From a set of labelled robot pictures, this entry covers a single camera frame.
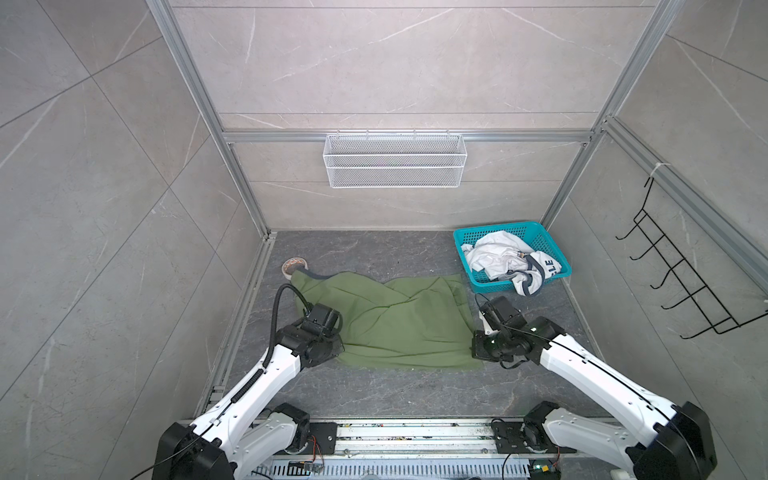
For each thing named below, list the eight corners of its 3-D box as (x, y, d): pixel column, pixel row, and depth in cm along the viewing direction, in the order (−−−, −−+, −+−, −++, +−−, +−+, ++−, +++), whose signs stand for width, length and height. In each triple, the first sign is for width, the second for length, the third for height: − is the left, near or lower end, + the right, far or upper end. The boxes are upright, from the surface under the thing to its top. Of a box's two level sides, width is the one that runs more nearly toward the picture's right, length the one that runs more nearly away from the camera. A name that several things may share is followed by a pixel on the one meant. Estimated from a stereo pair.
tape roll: (288, 281, 107) (287, 278, 105) (277, 269, 110) (276, 265, 109) (309, 267, 111) (308, 264, 109) (298, 256, 114) (297, 252, 113)
